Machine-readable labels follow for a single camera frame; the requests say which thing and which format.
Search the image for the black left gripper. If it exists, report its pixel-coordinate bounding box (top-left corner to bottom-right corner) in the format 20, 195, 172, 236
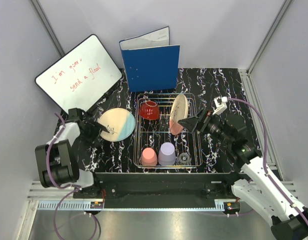
78, 118, 107, 148

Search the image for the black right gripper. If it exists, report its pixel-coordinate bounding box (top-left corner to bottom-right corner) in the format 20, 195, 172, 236
178, 107, 233, 146

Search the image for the cream and blue plate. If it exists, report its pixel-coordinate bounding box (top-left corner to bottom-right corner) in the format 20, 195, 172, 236
98, 108, 136, 142

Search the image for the cream and pink plate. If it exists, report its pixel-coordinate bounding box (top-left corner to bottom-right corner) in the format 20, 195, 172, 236
169, 94, 189, 136

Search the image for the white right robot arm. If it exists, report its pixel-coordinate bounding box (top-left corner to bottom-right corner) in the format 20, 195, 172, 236
178, 109, 308, 240

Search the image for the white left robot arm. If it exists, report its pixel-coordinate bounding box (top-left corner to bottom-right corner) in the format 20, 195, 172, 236
35, 108, 109, 198

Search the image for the clear glass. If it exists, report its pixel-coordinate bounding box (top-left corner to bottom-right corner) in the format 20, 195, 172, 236
175, 152, 191, 166

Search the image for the lilac cup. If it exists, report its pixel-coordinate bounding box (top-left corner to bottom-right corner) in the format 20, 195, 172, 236
158, 142, 176, 166

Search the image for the red bowl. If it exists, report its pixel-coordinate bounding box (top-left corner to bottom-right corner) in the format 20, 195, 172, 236
139, 100, 160, 120

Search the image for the pink cup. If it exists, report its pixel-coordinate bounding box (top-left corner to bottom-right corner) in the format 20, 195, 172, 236
141, 147, 158, 166

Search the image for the whiteboard with red writing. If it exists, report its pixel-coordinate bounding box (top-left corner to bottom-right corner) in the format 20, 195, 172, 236
35, 34, 122, 113

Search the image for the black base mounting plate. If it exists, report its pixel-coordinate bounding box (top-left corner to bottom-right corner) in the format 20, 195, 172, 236
74, 172, 239, 210

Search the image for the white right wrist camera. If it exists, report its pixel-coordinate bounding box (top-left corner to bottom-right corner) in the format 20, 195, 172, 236
213, 96, 228, 115

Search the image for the wire dish rack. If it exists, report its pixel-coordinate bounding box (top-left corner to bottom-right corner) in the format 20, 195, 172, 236
134, 93, 203, 169

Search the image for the blue ring binder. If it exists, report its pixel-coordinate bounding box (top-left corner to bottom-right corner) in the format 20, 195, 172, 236
119, 26, 180, 92

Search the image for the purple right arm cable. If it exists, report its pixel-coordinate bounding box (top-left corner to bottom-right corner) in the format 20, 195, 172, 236
226, 97, 308, 226

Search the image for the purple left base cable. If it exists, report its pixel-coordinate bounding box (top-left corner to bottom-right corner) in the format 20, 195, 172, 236
54, 188, 101, 240

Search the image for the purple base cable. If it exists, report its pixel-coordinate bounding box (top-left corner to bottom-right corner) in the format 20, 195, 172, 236
54, 188, 101, 240
227, 208, 254, 217

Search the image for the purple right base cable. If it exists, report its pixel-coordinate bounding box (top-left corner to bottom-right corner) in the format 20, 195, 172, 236
227, 208, 254, 217

